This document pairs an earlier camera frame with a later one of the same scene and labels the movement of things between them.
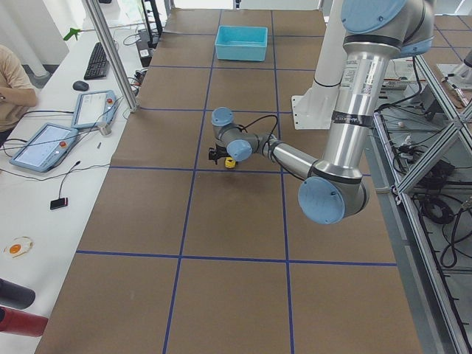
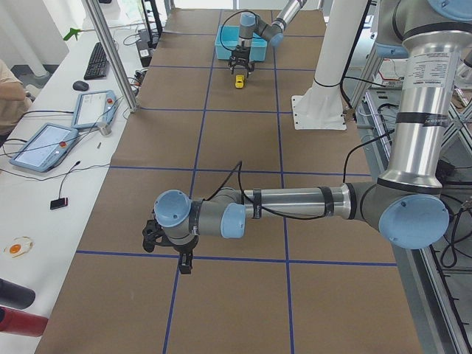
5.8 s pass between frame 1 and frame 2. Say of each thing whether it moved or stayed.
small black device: stayed
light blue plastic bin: stayed
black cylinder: stayed
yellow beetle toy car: moved
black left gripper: moved
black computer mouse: stayed
